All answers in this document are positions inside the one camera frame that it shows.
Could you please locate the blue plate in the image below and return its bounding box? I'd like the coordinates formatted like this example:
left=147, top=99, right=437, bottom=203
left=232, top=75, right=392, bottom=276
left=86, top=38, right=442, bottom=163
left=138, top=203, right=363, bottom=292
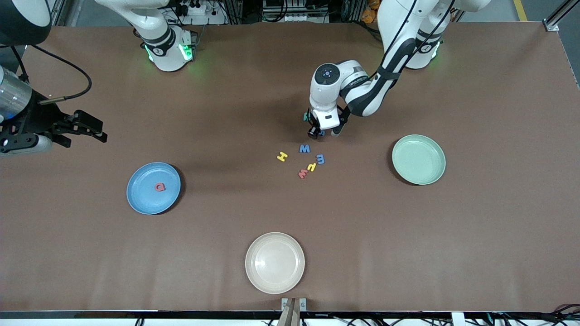
left=126, top=162, right=182, bottom=216

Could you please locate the green plate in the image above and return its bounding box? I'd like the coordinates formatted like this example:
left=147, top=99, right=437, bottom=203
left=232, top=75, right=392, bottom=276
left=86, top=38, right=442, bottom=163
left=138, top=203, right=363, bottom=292
left=391, top=134, right=447, bottom=186

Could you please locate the beige plate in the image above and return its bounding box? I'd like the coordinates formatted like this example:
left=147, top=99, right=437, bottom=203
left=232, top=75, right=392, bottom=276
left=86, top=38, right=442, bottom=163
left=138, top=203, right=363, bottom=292
left=245, top=232, right=305, bottom=295

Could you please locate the orange bagged goods pile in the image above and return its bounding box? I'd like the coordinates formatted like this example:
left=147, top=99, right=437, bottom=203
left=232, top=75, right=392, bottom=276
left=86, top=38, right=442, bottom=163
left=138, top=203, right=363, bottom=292
left=361, top=0, right=381, bottom=24

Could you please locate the white power strip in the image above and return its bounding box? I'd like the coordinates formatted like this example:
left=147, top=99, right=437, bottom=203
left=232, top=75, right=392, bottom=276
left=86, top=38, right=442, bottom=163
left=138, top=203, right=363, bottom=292
left=174, top=0, right=208, bottom=17

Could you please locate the aluminium frame strut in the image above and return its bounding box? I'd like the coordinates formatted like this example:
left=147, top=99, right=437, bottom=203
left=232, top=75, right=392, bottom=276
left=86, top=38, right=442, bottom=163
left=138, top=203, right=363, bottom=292
left=544, top=0, right=580, bottom=25
left=51, top=0, right=84, bottom=25

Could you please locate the grey metal mounting bracket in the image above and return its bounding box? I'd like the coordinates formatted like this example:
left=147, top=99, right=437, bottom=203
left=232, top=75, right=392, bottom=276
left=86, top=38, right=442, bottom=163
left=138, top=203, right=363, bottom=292
left=281, top=297, right=307, bottom=313

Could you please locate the brown tapered post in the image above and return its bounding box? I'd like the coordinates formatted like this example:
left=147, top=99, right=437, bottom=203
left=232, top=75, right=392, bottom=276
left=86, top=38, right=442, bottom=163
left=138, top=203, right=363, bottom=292
left=277, top=299, right=301, bottom=326

